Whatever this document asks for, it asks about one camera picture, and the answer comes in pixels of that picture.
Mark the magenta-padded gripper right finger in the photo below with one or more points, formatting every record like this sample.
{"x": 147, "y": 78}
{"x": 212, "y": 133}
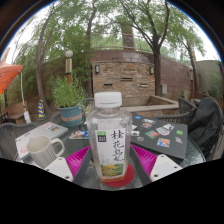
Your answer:
{"x": 164, "y": 165}

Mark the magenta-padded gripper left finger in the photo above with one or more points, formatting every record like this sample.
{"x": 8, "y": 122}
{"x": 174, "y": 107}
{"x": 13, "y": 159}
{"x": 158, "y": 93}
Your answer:
{"x": 57, "y": 166}

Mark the clear white-capped drink bottle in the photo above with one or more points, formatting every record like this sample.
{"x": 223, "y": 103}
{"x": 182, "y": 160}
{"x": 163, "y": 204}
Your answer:
{"x": 110, "y": 140}

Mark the white ribbed mug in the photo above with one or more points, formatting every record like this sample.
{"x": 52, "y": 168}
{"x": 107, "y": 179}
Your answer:
{"x": 40, "y": 150}

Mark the black laptop with stickers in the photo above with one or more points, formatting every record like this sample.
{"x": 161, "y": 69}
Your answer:
{"x": 173, "y": 143}

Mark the flat round red coaster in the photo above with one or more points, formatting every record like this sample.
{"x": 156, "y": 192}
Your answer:
{"x": 130, "y": 175}

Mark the small blue printed card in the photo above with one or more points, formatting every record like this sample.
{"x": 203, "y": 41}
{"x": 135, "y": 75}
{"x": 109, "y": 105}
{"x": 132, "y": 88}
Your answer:
{"x": 79, "y": 135}

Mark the silver laptop with stickers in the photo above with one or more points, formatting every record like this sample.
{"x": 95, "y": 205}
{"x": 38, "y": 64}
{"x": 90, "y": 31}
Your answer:
{"x": 38, "y": 130}

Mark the blue yellow striped cone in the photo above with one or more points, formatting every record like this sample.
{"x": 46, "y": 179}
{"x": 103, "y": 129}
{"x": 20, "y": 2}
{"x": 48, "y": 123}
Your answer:
{"x": 41, "y": 109}

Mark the black backpack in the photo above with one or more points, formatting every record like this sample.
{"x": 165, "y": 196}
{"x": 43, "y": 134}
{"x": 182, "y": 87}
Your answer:
{"x": 206, "y": 121}

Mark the wooden bench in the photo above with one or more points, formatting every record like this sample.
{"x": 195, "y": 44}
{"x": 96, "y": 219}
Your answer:
{"x": 15, "y": 110}

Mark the green plant in blue pot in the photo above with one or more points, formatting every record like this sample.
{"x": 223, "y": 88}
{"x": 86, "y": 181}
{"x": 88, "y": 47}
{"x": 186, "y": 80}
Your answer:
{"x": 68, "y": 93}

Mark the tree with thin leaning trunk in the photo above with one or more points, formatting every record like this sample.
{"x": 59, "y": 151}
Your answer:
{"x": 39, "y": 86}

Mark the tree with dark trunk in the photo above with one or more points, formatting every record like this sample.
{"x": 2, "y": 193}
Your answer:
{"x": 156, "y": 80}

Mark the orange canopy with white pole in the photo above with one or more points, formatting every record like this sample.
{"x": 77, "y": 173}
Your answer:
{"x": 8, "y": 75}

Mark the grey wall box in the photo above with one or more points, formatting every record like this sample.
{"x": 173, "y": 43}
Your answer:
{"x": 164, "y": 89}

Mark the wooden globe lamp post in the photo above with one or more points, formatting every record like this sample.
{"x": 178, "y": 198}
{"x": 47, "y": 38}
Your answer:
{"x": 191, "y": 81}
{"x": 68, "y": 68}

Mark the black wall lamp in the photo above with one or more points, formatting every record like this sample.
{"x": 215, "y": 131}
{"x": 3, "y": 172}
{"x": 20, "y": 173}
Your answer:
{"x": 97, "y": 69}
{"x": 151, "y": 70}

